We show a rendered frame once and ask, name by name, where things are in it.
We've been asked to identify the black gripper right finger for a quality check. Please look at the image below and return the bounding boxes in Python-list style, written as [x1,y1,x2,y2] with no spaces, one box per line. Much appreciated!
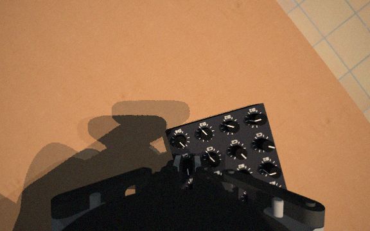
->
[193,156,325,231]

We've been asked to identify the black knob box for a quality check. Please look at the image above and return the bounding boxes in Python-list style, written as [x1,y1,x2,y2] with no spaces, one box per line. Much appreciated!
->
[165,103,287,190]

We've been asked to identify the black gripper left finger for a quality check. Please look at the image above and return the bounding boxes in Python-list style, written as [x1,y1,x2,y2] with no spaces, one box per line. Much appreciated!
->
[51,155,183,231]

